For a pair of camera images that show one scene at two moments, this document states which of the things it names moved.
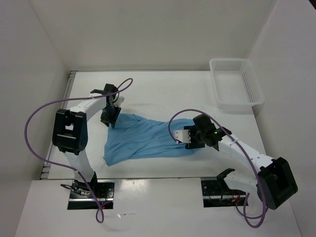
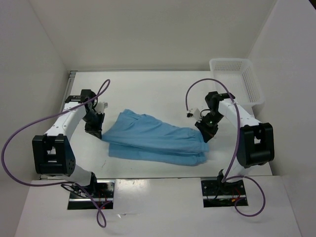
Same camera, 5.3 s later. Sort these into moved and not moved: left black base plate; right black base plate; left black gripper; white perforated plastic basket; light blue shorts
Moved: light blue shorts; left black gripper
Not moved: right black base plate; left black base plate; white perforated plastic basket
